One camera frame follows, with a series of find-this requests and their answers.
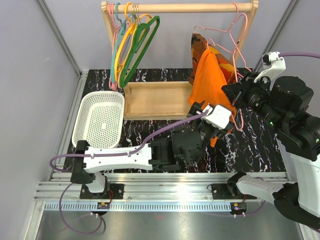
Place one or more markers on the white perforated plastic basket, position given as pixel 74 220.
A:
pixel 99 119

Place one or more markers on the yellow plastic hanger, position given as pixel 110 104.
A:
pixel 133 21

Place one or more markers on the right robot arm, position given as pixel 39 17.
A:
pixel 283 105

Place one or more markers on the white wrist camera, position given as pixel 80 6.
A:
pixel 273 66
pixel 218 116

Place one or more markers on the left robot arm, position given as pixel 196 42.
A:
pixel 167 149

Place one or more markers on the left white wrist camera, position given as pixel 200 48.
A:
pixel 218 116

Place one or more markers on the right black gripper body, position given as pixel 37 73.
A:
pixel 255 94

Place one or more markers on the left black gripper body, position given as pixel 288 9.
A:
pixel 206 133

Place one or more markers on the aluminium mounting rail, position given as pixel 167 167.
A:
pixel 143 192

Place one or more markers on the teal plastic hanger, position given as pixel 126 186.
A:
pixel 119 30

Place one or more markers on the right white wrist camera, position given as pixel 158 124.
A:
pixel 273 66

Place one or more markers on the camouflage orange trousers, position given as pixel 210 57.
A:
pixel 198 47

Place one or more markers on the wooden clothes rack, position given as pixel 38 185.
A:
pixel 167 56

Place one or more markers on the wooden tray base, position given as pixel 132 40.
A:
pixel 164 100

